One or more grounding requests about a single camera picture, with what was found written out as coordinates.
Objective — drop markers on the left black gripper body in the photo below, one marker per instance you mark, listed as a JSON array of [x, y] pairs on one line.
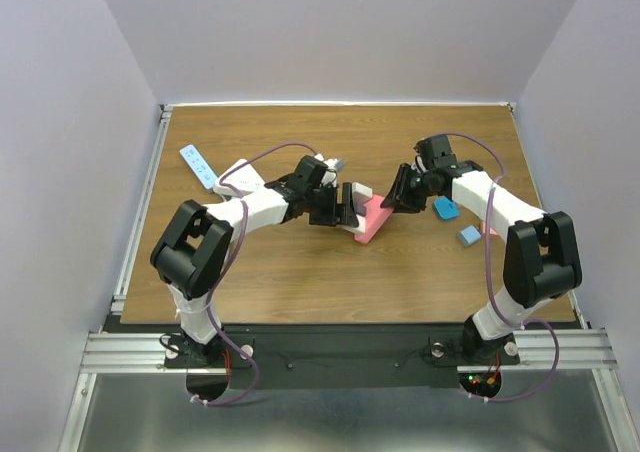
[[324, 209]]

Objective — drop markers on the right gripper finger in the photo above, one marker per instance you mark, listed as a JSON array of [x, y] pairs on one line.
[[409, 204], [394, 197]]

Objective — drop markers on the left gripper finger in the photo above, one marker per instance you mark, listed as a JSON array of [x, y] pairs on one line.
[[349, 218], [348, 204]]

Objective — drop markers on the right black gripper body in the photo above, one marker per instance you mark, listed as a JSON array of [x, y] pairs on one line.
[[416, 183]]

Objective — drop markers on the white charger plug front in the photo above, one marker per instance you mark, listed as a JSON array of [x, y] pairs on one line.
[[360, 193]]

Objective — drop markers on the white charger plug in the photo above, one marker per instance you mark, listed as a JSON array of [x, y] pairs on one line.
[[360, 193], [359, 229]]

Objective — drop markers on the pink triangular socket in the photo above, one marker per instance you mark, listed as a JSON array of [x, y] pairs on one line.
[[374, 218]]

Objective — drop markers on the blue plug adapter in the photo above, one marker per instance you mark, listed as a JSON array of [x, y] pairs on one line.
[[445, 209]]

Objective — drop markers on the light blue plug cube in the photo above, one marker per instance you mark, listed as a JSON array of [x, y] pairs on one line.
[[469, 236]]

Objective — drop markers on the pink plug adapter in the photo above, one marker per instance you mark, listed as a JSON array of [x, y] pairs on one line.
[[484, 229]]

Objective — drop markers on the white triangular socket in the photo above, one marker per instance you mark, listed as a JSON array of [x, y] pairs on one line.
[[238, 181]]

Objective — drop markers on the light blue power strip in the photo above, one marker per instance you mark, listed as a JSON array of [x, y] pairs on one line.
[[199, 167]]

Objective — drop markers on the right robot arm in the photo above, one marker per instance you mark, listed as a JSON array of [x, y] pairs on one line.
[[541, 260]]

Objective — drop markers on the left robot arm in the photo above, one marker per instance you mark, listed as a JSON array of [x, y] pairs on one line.
[[201, 241]]

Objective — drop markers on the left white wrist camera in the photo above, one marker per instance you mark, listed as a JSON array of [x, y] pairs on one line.
[[336, 165]]

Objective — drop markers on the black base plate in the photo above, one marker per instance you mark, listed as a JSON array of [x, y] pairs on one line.
[[282, 357]]

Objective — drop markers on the aluminium frame rail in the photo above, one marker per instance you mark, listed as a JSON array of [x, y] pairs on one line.
[[559, 397]]

